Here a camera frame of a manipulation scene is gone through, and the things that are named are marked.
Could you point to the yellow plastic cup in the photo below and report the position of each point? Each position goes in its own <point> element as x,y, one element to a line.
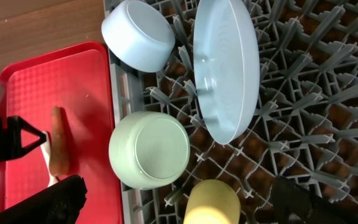
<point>212,202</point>

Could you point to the red serving tray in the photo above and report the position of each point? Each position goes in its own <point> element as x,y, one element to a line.
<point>77,80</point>

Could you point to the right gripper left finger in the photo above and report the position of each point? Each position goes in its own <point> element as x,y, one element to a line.
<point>59,203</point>

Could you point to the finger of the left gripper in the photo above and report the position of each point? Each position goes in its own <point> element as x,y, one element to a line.
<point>22,137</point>

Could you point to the mint green bowl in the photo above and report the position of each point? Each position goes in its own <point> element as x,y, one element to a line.
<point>148,150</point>

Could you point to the grey dishwasher rack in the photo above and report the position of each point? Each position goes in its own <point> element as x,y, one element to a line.
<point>305,127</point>

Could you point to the orange carrot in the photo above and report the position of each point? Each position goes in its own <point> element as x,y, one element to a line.
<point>59,159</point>

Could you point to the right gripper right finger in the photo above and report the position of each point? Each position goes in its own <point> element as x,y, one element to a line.
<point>289,198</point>

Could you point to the light blue bowl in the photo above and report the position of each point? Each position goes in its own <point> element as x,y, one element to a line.
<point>138,35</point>

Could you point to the white plastic spoon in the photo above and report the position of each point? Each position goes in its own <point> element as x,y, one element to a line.
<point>46,151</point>

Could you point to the light blue plate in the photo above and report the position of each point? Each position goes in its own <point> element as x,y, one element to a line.
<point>226,66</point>

